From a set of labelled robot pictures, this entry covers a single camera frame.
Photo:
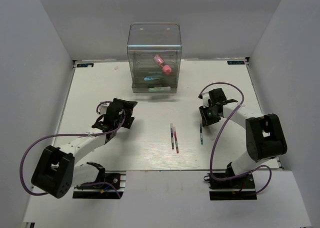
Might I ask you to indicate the left blue table label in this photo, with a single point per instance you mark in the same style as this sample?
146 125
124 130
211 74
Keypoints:
84 65

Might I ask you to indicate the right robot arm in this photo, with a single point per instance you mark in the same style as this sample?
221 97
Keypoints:
264 137

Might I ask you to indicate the blue eraser stick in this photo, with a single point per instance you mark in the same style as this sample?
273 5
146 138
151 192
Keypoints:
152 78

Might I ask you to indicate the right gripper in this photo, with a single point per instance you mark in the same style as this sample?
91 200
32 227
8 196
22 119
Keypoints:
206 119

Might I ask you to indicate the pink capped clip jar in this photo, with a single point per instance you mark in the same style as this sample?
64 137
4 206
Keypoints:
166 69

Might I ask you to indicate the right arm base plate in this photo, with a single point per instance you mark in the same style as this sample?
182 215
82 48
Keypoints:
232 190

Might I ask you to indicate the right blue table label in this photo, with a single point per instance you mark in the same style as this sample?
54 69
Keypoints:
235 62

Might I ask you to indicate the blue table label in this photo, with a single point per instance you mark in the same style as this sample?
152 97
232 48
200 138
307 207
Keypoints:
84 65
235 62

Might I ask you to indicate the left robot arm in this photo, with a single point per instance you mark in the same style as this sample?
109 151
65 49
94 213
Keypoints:
58 169

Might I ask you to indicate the green pen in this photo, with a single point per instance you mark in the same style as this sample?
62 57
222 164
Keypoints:
201 133

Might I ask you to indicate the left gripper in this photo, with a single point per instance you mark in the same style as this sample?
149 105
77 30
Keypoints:
128 107

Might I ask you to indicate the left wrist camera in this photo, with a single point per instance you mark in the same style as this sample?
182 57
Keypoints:
102 107

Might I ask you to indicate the red pen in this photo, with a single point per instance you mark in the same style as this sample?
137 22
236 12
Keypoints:
175 140

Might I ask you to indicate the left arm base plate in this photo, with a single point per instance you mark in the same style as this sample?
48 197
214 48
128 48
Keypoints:
111 186

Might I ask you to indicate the clear plastic drawer organizer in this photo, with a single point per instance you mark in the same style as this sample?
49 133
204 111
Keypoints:
154 52

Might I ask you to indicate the purple pen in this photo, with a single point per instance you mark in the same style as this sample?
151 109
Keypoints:
172 136

